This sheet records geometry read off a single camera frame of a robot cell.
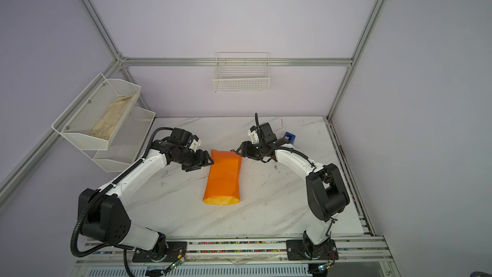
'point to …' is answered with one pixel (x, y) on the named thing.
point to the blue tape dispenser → (289, 136)
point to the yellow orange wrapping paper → (222, 186)
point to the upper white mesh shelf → (96, 114)
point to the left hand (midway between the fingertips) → (206, 166)
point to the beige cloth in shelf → (105, 125)
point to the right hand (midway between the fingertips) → (236, 155)
